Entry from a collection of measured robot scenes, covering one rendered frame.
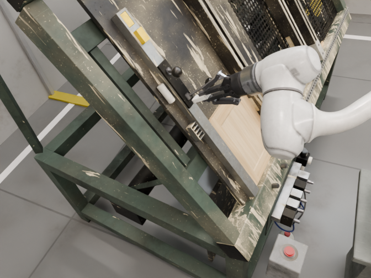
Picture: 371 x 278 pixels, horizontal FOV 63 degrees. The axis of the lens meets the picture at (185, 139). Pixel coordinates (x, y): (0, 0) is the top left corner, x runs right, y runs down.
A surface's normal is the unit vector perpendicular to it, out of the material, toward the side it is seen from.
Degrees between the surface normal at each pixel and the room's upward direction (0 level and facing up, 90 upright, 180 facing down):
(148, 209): 0
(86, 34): 57
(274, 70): 48
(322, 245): 0
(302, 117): 32
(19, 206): 0
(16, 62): 90
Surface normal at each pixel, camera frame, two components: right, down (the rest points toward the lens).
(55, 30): 0.65, -0.12
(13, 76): 0.91, 0.22
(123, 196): -0.12, -0.67
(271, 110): -0.65, -0.26
